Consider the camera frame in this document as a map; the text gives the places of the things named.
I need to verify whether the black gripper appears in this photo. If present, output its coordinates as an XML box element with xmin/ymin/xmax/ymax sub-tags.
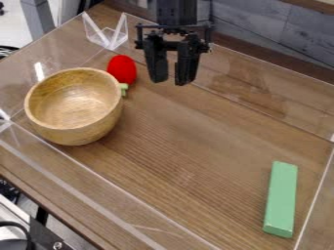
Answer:
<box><xmin>135</xmin><ymin>22</ymin><xmax>212</xmax><ymax>86</ymax></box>

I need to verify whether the red plush fruit green stem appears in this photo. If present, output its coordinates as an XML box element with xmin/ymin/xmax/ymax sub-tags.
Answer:
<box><xmin>107</xmin><ymin>55</ymin><xmax>137</xmax><ymax>96</ymax></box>

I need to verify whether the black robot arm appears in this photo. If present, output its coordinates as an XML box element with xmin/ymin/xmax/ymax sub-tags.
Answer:
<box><xmin>136</xmin><ymin>0</ymin><xmax>212</xmax><ymax>86</ymax></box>

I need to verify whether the wooden bowl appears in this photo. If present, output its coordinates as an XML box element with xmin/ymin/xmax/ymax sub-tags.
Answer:
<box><xmin>24</xmin><ymin>67</ymin><xmax>123</xmax><ymax>146</ymax></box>

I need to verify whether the green rectangular block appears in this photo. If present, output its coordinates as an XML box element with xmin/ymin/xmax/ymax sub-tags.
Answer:
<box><xmin>262</xmin><ymin>161</ymin><xmax>299</xmax><ymax>238</ymax></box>

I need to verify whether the black device bottom left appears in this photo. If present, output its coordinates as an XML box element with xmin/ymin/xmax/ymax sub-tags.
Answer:
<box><xmin>0</xmin><ymin>221</ymin><xmax>75</xmax><ymax>250</ymax></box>

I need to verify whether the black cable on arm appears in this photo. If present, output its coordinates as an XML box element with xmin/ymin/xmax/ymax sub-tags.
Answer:
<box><xmin>206</xmin><ymin>0</ymin><xmax>215</xmax><ymax>24</ymax></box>

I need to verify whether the clear acrylic tray enclosure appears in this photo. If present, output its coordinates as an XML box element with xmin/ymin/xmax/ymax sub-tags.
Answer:
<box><xmin>0</xmin><ymin>8</ymin><xmax>334</xmax><ymax>250</ymax></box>

